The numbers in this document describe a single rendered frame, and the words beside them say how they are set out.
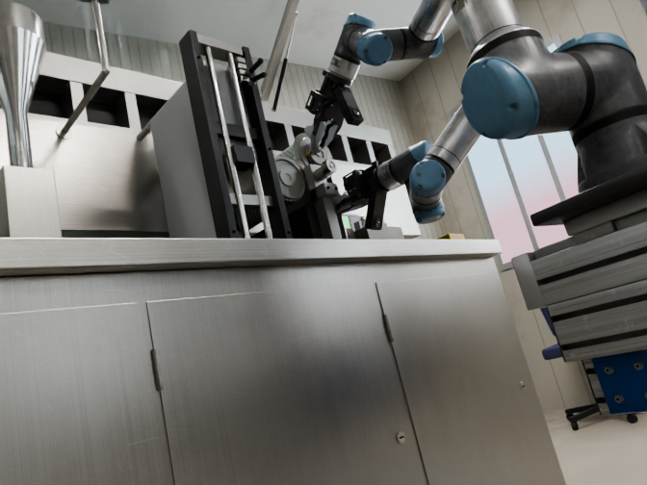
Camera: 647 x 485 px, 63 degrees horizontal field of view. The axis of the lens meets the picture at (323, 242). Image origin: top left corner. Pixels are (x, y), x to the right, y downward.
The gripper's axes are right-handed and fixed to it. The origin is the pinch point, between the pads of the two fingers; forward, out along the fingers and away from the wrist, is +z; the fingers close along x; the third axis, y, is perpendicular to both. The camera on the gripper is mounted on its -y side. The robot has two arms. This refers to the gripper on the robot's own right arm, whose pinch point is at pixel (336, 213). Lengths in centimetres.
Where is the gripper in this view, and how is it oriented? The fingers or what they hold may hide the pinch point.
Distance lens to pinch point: 152.4
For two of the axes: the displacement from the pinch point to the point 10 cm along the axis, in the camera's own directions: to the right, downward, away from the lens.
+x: -7.2, 0.0, -7.0
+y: -2.3, -9.4, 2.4
